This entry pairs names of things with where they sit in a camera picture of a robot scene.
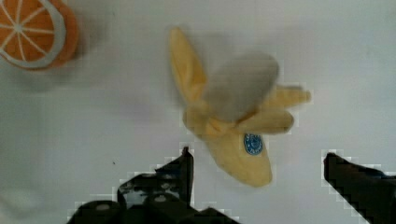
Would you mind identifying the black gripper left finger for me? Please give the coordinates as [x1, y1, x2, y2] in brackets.
[117, 147, 194, 208]

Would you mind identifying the orange slice toy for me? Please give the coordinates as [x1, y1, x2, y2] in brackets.
[0, 0, 78, 70]

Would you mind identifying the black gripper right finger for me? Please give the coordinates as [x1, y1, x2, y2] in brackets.
[323, 153, 396, 224]

